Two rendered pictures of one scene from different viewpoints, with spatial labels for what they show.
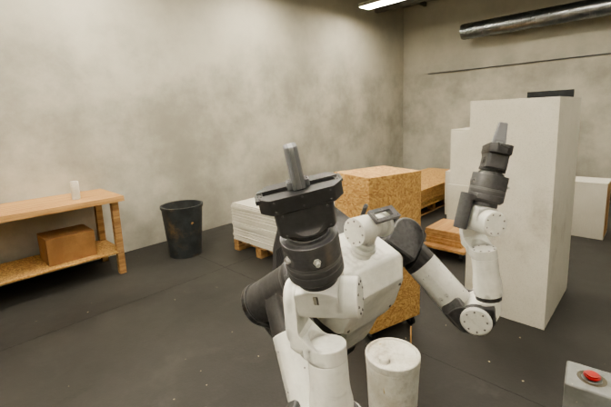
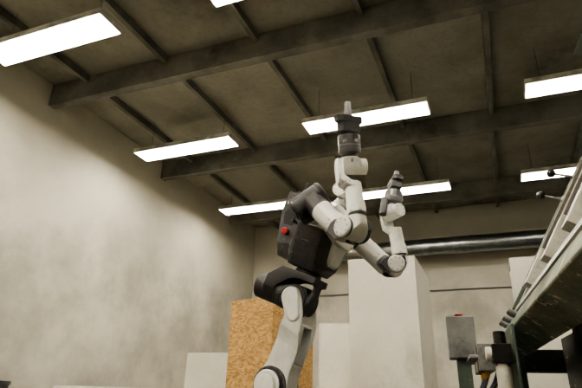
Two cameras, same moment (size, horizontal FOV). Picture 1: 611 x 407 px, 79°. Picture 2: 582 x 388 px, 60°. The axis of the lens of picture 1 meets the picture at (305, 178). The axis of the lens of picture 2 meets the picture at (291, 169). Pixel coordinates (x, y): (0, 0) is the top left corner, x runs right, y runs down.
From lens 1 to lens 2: 1.72 m
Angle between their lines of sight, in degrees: 40
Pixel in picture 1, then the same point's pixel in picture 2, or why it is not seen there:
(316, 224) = (355, 128)
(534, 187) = (404, 333)
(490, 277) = (400, 240)
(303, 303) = (346, 161)
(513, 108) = not seen: hidden behind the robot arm
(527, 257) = not seen: outside the picture
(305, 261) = (352, 138)
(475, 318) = (396, 260)
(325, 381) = (356, 190)
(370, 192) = (274, 309)
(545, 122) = (406, 275)
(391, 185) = not seen: hidden behind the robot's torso
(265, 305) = (307, 198)
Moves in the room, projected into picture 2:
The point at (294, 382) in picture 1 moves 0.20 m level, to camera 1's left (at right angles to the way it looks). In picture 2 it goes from (332, 214) to (283, 206)
